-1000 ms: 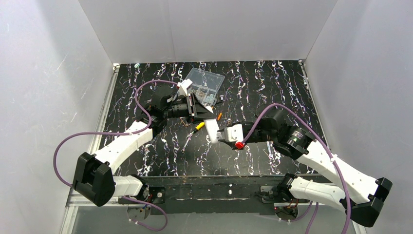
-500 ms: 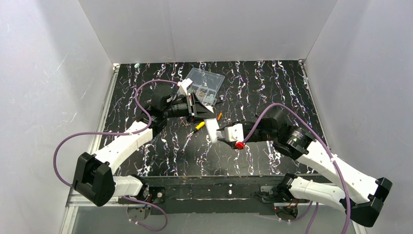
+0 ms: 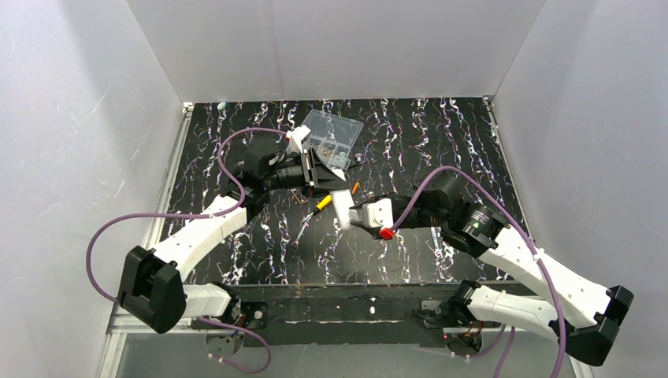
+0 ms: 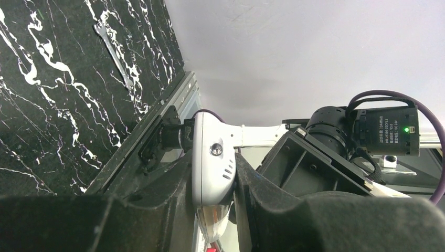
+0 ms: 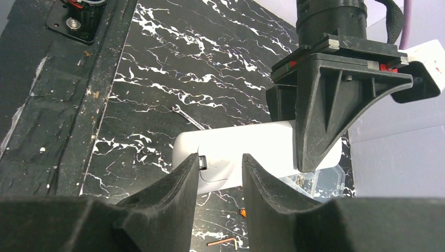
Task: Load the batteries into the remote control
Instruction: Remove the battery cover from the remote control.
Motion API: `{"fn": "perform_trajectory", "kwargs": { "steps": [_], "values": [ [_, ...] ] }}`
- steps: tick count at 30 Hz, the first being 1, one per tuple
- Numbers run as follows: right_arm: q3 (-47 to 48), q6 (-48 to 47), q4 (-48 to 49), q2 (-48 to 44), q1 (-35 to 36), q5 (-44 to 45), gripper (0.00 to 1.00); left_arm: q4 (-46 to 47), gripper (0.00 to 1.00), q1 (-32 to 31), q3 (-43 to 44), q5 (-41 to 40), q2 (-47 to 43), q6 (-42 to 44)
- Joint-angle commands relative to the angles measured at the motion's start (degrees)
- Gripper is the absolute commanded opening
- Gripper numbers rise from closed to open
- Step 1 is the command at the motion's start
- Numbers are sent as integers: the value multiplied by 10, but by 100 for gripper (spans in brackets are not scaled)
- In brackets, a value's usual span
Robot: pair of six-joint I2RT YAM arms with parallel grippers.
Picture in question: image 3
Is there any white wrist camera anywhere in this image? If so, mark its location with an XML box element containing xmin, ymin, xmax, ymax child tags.
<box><xmin>285</xmin><ymin>125</ymin><xmax>311</xmax><ymax>154</ymax></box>
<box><xmin>360</xmin><ymin>199</ymin><xmax>395</xmax><ymax>240</ymax></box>

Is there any clear plastic parts organizer box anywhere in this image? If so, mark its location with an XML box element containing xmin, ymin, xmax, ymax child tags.
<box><xmin>302</xmin><ymin>109</ymin><xmax>363</xmax><ymax>171</ymax></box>

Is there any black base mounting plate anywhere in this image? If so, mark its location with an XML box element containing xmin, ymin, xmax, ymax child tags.
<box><xmin>190</xmin><ymin>283</ymin><xmax>503</xmax><ymax>350</ymax></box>

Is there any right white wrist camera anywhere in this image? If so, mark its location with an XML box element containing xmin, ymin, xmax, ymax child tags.
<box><xmin>360</xmin><ymin>199</ymin><xmax>395</xmax><ymax>240</ymax></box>

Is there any white remote control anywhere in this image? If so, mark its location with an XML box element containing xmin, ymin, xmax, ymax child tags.
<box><xmin>329</xmin><ymin>189</ymin><xmax>358</xmax><ymax>230</ymax></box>

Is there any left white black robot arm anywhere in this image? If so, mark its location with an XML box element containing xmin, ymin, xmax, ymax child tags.
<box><xmin>117</xmin><ymin>149</ymin><xmax>349</xmax><ymax>334</ymax></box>

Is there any purple cable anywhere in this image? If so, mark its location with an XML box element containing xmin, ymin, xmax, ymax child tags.
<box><xmin>85</xmin><ymin>128</ymin><xmax>289</xmax><ymax>375</ymax></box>
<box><xmin>391</xmin><ymin>166</ymin><xmax>568</xmax><ymax>378</ymax></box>

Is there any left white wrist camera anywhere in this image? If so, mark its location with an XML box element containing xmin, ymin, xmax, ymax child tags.
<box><xmin>285</xmin><ymin>125</ymin><xmax>311</xmax><ymax>154</ymax></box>

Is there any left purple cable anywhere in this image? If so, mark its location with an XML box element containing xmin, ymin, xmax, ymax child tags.
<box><xmin>85</xmin><ymin>128</ymin><xmax>289</xmax><ymax>375</ymax></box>

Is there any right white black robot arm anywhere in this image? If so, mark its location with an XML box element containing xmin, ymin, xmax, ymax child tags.
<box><xmin>334</xmin><ymin>172</ymin><xmax>634</xmax><ymax>366</ymax></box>

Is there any yellow handled screwdriver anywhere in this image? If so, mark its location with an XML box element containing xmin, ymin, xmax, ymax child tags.
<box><xmin>293</xmin><ymin>195</ymin><xmax>332</xmax><ymax>246</ymax></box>

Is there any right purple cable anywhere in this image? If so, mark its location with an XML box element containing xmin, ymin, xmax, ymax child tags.
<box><xmin>391</xmin><ymin>166</ymin><xmax>568</xmax><ymax>378</ymax></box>

